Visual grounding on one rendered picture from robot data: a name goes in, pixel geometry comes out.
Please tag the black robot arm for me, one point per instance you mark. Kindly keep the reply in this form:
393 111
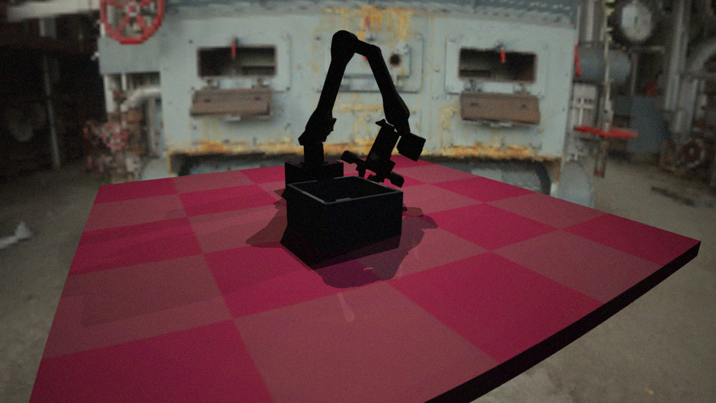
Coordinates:
320 124

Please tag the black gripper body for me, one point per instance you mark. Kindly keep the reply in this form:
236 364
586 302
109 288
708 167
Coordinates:
350 157

